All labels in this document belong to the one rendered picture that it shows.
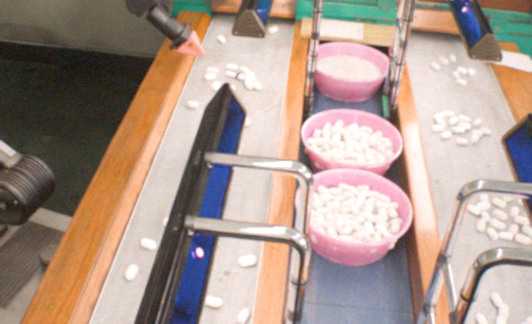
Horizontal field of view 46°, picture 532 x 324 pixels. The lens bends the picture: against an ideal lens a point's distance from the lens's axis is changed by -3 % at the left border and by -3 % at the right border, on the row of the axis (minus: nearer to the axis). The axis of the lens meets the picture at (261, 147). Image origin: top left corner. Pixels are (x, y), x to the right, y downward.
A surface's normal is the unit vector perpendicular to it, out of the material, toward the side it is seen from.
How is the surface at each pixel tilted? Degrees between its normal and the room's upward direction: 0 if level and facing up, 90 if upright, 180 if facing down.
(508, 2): 90
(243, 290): 0
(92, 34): 90
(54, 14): 90
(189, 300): 58
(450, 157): 0
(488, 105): 0
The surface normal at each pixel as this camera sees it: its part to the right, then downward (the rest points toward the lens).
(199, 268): 0.87, -0.36
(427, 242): 0.05, -0.82
